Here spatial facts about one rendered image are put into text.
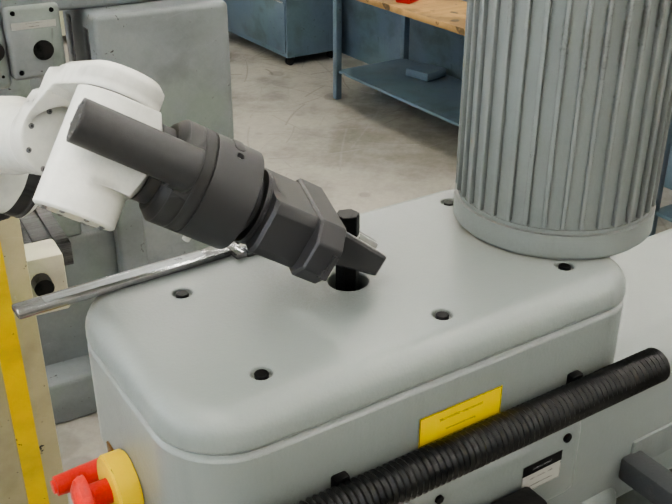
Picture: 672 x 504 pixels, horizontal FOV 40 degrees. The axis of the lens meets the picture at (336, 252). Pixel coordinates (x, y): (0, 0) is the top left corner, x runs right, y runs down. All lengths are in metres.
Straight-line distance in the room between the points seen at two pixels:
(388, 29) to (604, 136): 7.23
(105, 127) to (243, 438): 0.24
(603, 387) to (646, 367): 0.06
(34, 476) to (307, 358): 2.34
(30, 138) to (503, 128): 0.41
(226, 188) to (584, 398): 0.37
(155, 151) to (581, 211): 0.40
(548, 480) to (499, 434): 0.18
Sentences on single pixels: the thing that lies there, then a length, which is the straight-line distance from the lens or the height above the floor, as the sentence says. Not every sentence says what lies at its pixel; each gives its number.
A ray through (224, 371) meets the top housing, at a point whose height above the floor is 1.89.
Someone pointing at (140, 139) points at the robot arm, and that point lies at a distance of 0.68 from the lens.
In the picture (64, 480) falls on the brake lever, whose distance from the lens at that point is 0.93.
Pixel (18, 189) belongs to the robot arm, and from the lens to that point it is 0.96.
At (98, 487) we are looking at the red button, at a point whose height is 1.77.
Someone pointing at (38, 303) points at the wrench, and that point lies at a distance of 0.82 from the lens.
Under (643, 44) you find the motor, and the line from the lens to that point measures 0.84.
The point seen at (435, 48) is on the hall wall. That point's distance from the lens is 7.56.
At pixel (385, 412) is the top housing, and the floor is 1.85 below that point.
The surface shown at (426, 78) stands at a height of 0.26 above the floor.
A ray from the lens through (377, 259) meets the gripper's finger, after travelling 0.81.
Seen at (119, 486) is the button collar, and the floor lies 1.78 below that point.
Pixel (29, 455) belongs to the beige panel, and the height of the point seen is 0.48.
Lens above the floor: 2.30
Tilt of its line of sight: 27 degrees down
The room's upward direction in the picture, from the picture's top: straight up
